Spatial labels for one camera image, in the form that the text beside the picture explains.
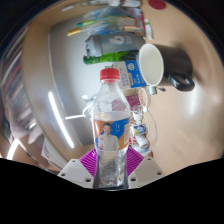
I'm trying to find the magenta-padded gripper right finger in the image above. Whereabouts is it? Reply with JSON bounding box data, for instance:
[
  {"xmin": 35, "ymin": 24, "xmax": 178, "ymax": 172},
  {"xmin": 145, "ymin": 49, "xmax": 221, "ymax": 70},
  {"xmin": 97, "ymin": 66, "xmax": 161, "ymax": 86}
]
[{"xmin": 124, "ymin": 146, "xmax": 165, "ymax": 190}]

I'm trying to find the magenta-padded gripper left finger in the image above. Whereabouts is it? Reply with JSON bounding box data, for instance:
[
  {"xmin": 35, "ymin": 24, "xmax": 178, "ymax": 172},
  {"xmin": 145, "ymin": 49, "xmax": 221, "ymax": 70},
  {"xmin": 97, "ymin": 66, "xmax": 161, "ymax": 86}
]
[{"xmin": 57, "ymin": 148, "xmax": 101, "ymax": 190}]

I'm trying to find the clear plastic bottle red cap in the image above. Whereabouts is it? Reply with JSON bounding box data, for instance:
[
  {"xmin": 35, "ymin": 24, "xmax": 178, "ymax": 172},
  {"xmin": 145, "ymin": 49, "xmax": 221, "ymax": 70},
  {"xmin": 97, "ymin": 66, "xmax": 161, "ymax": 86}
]
[{"xmin": 91, "ymin": 67, "xmax": 133, "ymax": 188}]

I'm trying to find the white strip light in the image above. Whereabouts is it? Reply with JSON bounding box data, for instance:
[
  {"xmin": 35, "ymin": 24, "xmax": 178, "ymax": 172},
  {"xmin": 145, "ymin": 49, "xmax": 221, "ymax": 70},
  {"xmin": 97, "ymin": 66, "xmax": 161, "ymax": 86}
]
[{"xmin": 47, "ymin": 90, "xmax": 76, "ymax": 149}]

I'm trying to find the pink packet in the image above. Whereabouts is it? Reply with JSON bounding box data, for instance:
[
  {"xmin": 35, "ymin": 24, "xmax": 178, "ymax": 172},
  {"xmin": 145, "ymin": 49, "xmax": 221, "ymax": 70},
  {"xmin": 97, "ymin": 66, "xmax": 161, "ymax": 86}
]
[{"xmin": 111, "ymin": 94, "xmax": 143, "ymax": 112}]

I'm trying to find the black mug white inside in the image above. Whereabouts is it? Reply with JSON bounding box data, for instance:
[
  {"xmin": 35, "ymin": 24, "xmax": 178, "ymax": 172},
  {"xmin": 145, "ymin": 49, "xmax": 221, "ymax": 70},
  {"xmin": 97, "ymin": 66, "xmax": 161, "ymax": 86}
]
[{"xmin": 137, "ymin": 43, "xmax": 196, "ymax": 93}]

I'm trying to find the small white tube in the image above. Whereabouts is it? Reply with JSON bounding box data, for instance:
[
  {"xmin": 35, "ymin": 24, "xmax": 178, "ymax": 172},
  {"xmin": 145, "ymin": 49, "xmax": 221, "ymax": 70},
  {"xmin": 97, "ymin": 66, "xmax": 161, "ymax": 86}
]
[{"xmin": 143, "ymin": 18, "xmax": 155, "ymax": 42}]

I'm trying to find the clear bottle green cap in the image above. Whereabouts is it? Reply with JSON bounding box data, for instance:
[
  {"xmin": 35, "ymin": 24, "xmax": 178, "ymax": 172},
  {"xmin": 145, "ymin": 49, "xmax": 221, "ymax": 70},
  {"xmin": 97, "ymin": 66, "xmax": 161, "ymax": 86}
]
[{"xmin": 77, "ymin": 14, "xmax": 143, "ymax": 29}]

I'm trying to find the flat round red coaster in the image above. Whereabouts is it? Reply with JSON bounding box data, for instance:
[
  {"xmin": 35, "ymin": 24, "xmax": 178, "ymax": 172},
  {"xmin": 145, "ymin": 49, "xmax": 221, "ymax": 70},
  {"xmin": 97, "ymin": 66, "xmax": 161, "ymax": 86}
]
[{"xmin": 147, "ymin": 0, "xmax": 167, "ymax": 10}]

